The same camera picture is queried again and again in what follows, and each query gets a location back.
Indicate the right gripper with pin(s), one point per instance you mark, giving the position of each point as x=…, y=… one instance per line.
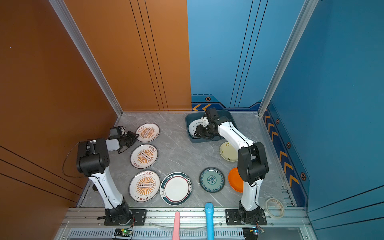
x=200, y=133

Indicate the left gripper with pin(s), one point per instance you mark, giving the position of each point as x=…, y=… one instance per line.
x=131, y=134

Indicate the white flower plate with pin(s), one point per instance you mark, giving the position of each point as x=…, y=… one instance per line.
x=192, y=127

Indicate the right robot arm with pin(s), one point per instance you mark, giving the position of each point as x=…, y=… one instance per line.
x=252, y=161

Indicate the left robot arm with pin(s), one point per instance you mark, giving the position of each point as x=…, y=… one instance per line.
x=93, y=161

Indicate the teal plastic bin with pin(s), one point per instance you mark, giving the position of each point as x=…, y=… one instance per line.
x=194, y=119

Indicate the cream yellow plate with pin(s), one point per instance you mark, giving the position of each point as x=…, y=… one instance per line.
x=228, y=152

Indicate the teal patterned plate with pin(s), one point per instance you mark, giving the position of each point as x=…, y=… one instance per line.
x=212, y=180

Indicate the large orange sunburst plate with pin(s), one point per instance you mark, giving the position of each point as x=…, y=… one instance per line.
x=144, y=186

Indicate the white plate green red rim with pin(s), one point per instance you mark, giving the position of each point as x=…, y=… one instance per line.
x=176, y=188

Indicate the left circuit board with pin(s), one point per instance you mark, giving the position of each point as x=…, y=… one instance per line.
x=123, y=234

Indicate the circuit board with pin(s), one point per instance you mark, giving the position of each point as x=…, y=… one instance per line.
x=123, y=234
x=252, y=233

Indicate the right circuit board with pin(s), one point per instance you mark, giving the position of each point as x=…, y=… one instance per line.
x=252, y=233

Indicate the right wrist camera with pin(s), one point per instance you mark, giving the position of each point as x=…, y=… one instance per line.
x=205, y=121

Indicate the blue handle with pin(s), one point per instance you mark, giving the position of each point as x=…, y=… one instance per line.
x=209, y=211

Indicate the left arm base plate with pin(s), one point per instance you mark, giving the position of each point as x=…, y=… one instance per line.
x=137, y=218

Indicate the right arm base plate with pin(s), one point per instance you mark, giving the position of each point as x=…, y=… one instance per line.
x=233, y=218

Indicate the pink handle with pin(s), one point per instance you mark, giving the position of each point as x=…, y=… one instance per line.
x=176, y=228

